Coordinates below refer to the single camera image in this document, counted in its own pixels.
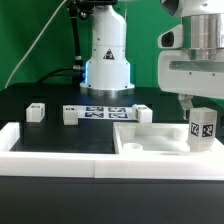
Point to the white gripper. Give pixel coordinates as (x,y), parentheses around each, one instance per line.
(178,74)

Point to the white square tabletop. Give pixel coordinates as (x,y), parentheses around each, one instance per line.
(156,138)

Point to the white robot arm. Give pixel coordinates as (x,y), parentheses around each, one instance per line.
(107,72)

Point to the fiducial tag sheet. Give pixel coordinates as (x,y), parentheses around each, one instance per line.
(103,112)

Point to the white U-shaped fence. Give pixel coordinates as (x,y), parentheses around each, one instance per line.
(81,165)

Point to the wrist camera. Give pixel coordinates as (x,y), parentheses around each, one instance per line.
(171,39)

